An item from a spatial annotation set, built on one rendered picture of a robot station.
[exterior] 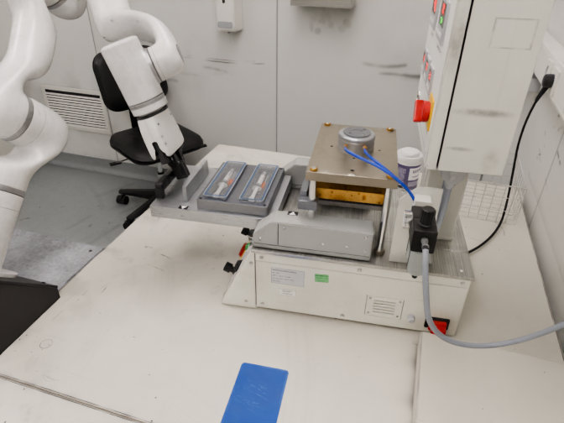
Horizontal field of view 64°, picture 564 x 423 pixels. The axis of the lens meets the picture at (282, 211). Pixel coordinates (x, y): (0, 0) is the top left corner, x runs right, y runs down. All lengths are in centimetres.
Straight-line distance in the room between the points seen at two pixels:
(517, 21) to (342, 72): 183
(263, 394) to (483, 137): 62
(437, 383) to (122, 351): 64
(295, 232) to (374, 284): 20
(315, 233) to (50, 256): 77
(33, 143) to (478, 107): 98
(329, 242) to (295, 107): 181
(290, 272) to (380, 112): 172
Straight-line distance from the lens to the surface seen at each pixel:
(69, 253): 137
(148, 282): 120
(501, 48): 79
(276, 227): 93
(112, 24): 116
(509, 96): 82
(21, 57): 127
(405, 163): 154
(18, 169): 120
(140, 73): 105
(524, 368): 104
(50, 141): 125
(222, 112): 286
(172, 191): 112
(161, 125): 107
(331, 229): 92
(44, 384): 105
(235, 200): 102
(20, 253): 144
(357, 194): 94
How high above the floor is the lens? 151
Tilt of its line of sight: 32 degrees down
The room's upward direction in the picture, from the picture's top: 1 degrees clockwise
